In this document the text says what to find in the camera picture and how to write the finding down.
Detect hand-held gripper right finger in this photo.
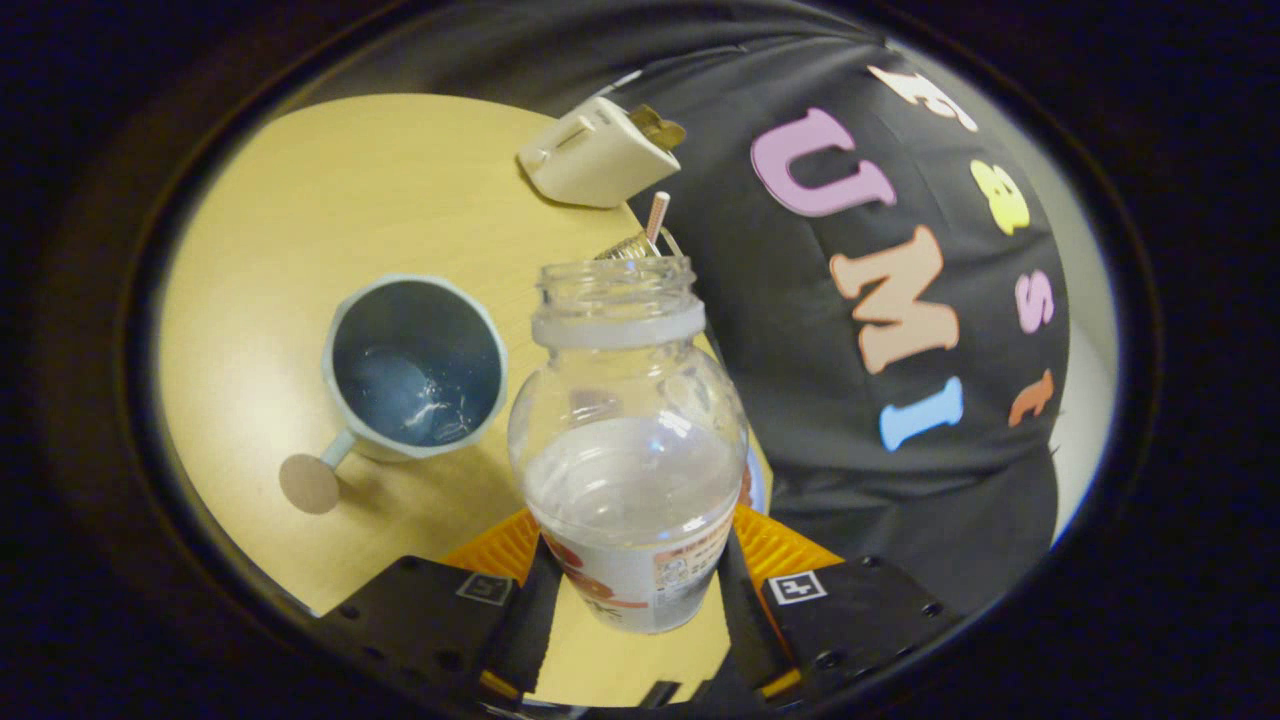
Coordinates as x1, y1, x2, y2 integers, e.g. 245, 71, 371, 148
718, 503, 961, 706

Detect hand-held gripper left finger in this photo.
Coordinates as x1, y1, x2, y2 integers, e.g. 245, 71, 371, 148
300, 508, 563, 706

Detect clear juice bottle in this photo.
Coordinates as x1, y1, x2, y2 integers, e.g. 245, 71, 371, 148
507, 256, 751, 636

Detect pale blue cup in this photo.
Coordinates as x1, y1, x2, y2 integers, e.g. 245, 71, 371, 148
278, 273, 510, 516

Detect black backdrop cloth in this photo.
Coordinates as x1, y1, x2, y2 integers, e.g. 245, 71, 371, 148
280, 0, 1073, 616

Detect white toaster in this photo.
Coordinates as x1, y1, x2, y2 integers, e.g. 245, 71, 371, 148
517, 95, 683, 209

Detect wooden table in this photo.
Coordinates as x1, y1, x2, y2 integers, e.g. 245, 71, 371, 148
158, 93, 776, 706

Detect toast slices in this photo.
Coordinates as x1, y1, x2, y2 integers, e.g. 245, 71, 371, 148
630, 104, 688, 151

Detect wire mesh basket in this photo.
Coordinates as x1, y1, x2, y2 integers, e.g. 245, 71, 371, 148
595, 228, 686, 263

